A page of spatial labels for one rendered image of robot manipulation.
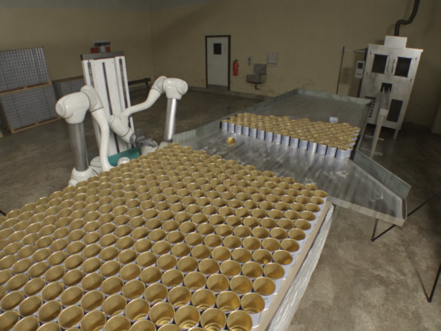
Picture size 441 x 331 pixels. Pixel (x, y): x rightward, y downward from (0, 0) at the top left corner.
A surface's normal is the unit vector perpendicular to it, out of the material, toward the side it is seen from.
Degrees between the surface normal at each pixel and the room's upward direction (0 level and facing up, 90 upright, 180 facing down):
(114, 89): 90
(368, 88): 90
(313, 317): 0
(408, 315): 0
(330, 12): 90
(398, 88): 90
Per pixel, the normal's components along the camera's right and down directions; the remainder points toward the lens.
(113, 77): 0.72, 0.33
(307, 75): -0.58, 0.38
